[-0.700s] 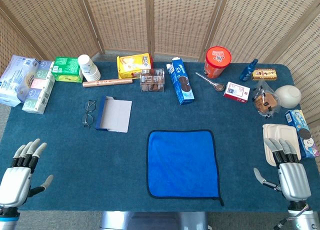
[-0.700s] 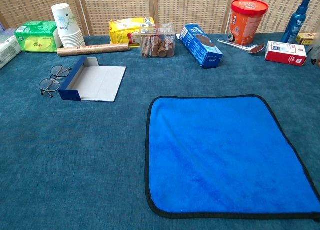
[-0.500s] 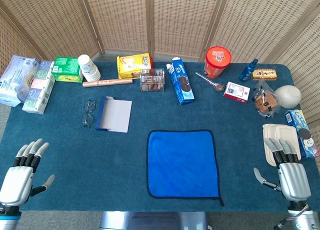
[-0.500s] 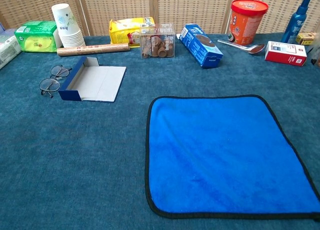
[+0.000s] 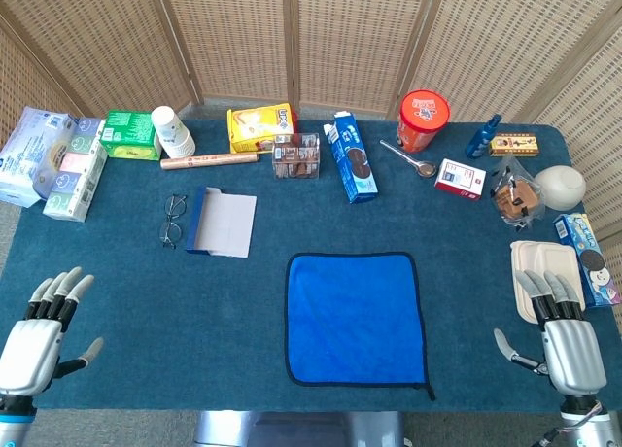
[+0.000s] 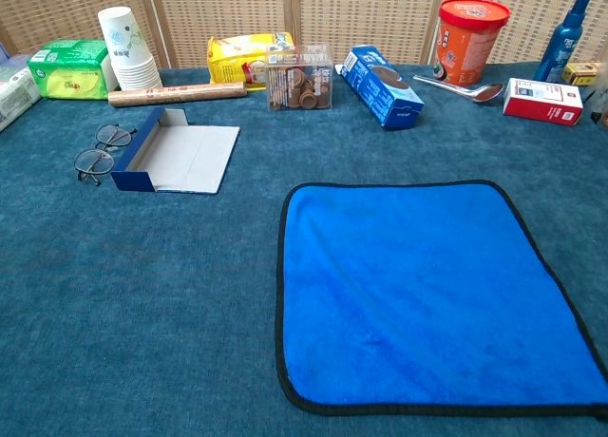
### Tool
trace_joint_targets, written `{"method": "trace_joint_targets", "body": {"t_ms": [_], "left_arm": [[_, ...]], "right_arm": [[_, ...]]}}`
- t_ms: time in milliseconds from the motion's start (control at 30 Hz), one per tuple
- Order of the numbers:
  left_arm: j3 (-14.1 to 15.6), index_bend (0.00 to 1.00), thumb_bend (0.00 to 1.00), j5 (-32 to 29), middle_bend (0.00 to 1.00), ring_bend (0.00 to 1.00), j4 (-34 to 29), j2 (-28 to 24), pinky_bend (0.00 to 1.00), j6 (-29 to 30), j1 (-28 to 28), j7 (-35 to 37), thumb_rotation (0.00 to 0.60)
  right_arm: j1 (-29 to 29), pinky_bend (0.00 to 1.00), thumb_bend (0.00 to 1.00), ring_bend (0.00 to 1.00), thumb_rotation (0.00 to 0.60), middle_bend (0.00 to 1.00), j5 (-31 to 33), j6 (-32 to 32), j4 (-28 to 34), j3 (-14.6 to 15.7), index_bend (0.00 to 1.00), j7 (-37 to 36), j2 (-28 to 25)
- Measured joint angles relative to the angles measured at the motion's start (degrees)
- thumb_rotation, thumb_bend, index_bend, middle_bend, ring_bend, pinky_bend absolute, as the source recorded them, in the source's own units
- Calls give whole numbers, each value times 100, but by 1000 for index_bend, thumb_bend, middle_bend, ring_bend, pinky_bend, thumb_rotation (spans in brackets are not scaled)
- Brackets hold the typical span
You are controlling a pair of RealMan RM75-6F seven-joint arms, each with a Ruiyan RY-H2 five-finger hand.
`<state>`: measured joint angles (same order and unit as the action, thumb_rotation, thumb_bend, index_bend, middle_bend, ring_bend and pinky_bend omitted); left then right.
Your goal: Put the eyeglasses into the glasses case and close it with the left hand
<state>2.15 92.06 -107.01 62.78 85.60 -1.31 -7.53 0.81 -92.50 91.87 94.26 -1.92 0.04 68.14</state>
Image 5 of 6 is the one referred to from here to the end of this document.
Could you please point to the clear box of brown cookies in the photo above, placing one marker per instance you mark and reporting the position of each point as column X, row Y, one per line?
column 295, row 158

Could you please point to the large blue white tissue pack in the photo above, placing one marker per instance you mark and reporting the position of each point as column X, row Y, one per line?
column 29, row 155

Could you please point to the yellow cracker box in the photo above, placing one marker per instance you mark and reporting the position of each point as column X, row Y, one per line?
column 257, row 126

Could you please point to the blue folding glasses case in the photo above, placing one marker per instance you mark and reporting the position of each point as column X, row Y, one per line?
column 226, row 223

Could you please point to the woven folding screen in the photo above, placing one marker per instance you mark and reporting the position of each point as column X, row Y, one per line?
column 350, row 39

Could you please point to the wooden rolling pin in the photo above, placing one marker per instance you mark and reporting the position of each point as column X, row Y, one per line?
column 209, row 161

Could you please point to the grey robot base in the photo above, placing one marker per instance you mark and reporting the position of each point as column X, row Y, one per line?
column 296, row 430

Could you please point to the stack of white paper cups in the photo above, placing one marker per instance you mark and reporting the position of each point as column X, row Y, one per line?
column 172, row 133

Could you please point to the green tissue box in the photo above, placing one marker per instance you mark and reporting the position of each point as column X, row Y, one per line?
column 128, row 133

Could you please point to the beige takeaway container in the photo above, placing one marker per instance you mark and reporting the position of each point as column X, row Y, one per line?
column 539, row 257

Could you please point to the metal spoon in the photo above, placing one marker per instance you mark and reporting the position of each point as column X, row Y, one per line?
column 425, row 169

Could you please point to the light blue cartoon cookie box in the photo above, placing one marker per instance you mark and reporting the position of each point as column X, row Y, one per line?
column 590, row 262

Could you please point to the small yellow brown box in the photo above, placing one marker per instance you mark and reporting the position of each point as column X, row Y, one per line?
column 515, row 145

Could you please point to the pastel tissue multipack box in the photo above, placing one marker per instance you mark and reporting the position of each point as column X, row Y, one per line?
column 73, row 175

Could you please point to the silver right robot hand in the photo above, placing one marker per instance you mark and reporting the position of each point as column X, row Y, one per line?
column 573, row 354

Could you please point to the orange instant noodle tub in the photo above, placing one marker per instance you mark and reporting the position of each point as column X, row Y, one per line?
column 423, row 119

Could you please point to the small red white box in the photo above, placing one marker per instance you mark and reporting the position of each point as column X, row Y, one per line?
column 459, row 180

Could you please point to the teal table mat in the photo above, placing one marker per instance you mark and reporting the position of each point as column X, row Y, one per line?
column 461, row 272

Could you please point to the blue sandwich cookie box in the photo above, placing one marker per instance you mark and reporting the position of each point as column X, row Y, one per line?
column 352, row 160

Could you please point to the white bowl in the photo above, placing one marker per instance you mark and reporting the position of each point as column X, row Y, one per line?
column 561, row 187

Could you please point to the blue cloth with black edge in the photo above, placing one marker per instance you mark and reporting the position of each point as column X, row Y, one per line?
column 355, row 320

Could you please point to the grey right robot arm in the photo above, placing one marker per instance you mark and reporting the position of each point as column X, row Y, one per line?
column 588, row 430

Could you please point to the clear bag of cookies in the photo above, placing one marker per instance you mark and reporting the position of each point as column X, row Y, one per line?
column 516, row 196

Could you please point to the blue spray bottle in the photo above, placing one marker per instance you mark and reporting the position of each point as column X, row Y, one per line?
column 480, row 138

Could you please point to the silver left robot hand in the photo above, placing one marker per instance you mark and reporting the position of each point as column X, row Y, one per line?
column 29, row 354

